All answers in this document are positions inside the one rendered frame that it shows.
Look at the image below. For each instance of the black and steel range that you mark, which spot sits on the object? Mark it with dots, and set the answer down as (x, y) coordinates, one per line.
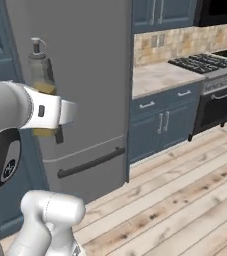
(215, 106)

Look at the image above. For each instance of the blue base cupboards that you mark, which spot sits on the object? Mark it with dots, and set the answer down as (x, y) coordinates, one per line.
(151, 133)

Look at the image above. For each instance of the grey wall socket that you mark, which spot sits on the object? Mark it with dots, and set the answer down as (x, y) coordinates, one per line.
(161, 39)
(154, 40)

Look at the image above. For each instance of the black microwave oven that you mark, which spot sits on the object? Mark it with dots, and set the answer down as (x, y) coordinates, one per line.
(218, 11)

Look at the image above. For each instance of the grey fridge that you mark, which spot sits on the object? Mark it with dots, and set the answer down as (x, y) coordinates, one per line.
(91, 66)

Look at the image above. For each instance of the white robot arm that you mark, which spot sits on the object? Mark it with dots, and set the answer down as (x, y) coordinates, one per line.
(5, 100)

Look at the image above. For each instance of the blue wall cupboards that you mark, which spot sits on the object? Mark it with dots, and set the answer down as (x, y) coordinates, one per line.
(171, 13)

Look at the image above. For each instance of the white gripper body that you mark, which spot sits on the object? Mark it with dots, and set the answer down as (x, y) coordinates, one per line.
(68, 111)

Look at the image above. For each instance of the oil and vinegar bottle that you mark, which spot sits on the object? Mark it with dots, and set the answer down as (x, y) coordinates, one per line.
(40, 68)

